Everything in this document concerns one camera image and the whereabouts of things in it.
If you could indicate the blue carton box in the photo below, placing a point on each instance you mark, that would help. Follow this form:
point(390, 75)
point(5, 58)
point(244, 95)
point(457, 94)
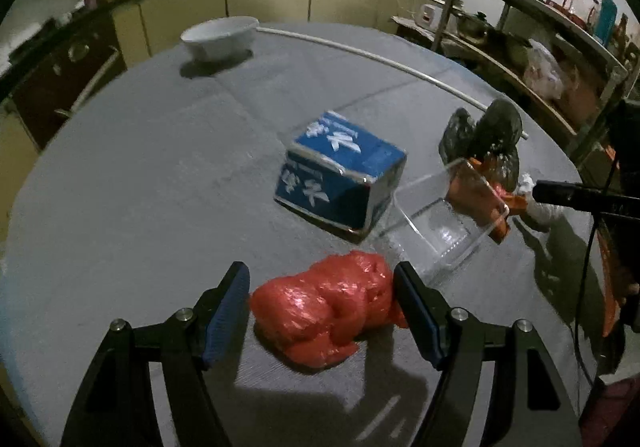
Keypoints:
point(330, 167)

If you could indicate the orange wrapper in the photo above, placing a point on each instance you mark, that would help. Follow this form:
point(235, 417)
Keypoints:
point(517, 202)

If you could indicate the white tissue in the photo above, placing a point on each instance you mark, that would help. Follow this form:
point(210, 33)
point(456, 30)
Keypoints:
point(545, 216)

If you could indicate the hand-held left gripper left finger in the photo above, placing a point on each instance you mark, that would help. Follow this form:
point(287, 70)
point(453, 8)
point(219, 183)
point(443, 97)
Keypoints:
point(227, 312)

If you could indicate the metal shelf rack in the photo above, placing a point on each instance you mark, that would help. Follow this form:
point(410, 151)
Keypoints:
point(530, 2)

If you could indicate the thin white rod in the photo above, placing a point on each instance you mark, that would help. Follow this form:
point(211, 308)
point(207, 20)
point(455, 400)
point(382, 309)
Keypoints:
point(370, 54)

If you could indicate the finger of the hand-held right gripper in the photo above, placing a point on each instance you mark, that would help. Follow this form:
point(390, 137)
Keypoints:
point(575, 195)

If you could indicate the white bowl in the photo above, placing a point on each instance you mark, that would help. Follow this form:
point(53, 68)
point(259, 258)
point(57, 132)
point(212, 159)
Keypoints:
point(220, 39)

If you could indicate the clear plastic container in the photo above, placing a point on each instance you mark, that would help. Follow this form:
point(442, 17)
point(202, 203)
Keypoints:
point(440, 232)

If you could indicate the small steel pot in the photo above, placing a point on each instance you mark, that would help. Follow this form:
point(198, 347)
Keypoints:
point(472, 24)

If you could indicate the built-in oven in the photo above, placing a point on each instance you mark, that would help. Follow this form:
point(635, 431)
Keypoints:
point(65, 77)

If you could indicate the black plastic bag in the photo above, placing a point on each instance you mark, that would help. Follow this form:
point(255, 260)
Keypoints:
point(492, 127)

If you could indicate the white rice cooker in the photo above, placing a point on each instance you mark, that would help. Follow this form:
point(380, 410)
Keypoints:
point(429, 12)

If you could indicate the teal box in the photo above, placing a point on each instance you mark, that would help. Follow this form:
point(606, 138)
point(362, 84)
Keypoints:
point(607, 19)

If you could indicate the red plastic bag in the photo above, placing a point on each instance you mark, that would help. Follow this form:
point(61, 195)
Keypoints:
point(320, 307)

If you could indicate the red-capped bottle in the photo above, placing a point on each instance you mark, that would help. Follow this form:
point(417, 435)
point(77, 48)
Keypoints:
point(578, 2)

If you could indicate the white plastic bag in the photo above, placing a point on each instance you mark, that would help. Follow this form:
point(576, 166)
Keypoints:
point(542, 72)

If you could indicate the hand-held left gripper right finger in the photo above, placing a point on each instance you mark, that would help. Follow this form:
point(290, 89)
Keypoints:
point(420, 317)

